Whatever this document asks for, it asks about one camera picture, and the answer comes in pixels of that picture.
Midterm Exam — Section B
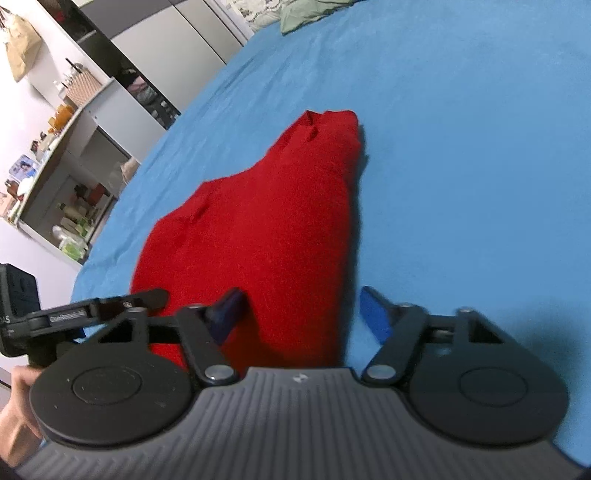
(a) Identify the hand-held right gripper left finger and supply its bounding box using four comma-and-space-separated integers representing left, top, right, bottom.
97, 288, 246, 387

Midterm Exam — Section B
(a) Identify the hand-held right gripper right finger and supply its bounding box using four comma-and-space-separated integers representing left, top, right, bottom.
359, 285, 506, 387

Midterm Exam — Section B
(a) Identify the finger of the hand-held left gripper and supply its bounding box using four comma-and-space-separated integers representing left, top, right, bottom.
28, 288, 170, 334

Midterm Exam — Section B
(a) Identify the red knit sweater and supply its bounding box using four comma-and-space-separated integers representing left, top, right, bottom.
130, 110, 363, 373

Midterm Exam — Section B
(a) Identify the person's left forearm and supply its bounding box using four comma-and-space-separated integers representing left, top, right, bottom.
0, 396, 44, 468

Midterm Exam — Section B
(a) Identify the person's left hand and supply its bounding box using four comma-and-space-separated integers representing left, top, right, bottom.
10, 366, 43, 421

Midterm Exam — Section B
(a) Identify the cluster of toiletry bottles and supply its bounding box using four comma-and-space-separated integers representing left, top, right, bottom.
52, 182, 117, 265

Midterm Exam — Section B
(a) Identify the blue patterned box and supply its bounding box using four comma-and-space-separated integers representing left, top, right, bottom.
8, 156, 38, 179

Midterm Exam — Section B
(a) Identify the orange object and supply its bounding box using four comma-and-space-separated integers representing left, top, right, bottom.
49, 104, 76, 130

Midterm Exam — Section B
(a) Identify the white desk with shelves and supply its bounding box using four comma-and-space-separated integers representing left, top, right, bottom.
0, 76, 140, 267

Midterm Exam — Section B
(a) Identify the woven basket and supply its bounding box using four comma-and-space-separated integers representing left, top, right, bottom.
66, 73, 103, 106

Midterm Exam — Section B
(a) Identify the beige tote bag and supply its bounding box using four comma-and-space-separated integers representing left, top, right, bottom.
0, 13, 44, 83

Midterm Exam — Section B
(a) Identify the white wardrobe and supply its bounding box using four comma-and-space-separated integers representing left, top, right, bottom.
39, 0, 250, 131

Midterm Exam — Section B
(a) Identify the white patterned pillow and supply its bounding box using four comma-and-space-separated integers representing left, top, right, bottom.
231, 0, 290, 30

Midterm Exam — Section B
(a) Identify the green pillow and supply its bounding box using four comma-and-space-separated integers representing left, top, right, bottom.
281, 0, 365, 34

